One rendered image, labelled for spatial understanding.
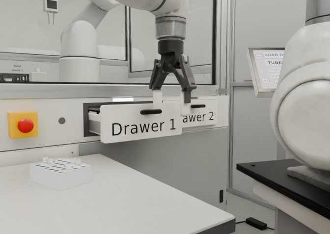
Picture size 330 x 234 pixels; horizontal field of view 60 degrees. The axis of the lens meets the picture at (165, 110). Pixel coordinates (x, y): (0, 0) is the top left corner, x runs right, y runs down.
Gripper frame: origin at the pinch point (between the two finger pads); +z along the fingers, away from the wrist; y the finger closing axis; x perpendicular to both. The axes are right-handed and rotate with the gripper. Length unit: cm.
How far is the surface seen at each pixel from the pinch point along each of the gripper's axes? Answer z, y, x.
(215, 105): 0.8, 22.2, -41.2
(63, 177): 12.5, -6.6, 33.2
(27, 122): 2.8, 16.6, 35.9
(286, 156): 29, 16, -87
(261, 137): 34, 78, -153
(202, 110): 2.9, 22.2, -33.3
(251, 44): -44, 91, -153
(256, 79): -11, 22, -69
